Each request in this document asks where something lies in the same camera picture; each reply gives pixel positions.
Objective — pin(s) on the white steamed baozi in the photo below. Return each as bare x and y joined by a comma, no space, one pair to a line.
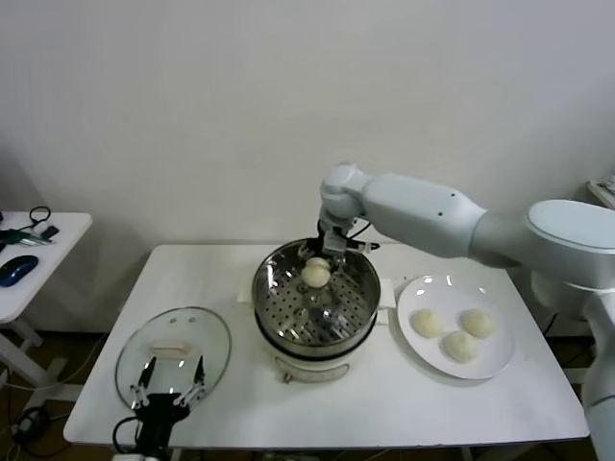
478,322
427,322
314,276
460,345

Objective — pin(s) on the blue computer mouse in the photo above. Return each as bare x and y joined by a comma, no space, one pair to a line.
18,270

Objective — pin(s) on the stainless steel steamer basket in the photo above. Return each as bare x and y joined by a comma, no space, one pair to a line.
355,307

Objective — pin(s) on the silver pen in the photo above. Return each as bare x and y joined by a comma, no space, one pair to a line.
38,241

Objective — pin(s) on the green hand tool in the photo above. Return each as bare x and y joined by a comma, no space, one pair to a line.
13,236

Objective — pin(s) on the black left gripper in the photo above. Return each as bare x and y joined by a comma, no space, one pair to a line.
161,408

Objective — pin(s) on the white side table with mouse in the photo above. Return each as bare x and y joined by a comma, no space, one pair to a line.
62,259

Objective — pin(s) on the white round plate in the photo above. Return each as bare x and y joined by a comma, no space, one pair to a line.
418,298

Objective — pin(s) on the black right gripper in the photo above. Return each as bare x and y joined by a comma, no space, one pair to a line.
334,237

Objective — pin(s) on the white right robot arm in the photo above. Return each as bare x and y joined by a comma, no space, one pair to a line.
418,211

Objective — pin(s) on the small white item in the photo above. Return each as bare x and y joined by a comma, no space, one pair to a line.
607,184

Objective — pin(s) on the stacked steamer pot with cloths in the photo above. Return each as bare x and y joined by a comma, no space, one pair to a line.
312,367

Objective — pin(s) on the small black device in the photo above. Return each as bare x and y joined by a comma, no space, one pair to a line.
50,233

